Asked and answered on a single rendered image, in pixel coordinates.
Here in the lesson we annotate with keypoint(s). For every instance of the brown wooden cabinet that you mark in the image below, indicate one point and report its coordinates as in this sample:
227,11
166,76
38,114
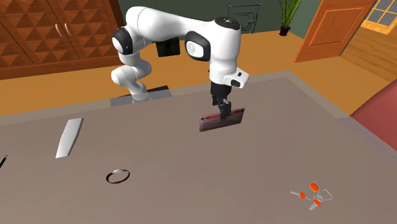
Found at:
40,37

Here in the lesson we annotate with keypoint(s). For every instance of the black pen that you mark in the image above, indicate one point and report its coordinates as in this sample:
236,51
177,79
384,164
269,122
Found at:
2,161

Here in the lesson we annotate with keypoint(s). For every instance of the white flat strip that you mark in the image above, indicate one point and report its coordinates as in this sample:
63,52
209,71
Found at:
69,138

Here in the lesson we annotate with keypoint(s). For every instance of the dark red flat remote control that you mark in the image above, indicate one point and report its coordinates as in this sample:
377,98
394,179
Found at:
214,124

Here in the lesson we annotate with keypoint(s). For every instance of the wooden framed window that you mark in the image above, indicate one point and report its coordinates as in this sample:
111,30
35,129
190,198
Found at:
383,15

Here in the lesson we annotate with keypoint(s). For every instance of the orange and grey earphones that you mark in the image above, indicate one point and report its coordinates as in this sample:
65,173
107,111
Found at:
314,186

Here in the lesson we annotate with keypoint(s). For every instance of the green potted plant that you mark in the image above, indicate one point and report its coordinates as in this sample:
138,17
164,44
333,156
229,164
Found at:
289,14

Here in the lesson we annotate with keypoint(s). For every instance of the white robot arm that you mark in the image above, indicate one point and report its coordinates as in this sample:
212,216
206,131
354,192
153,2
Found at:
161,24

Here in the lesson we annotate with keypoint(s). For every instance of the orange wooden door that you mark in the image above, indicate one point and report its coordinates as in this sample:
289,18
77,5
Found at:
332,28

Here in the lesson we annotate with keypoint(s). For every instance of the grey robot stand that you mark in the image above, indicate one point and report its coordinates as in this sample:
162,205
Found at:
161,93

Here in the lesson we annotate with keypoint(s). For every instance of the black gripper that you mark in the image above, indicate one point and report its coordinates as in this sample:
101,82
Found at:
220,91

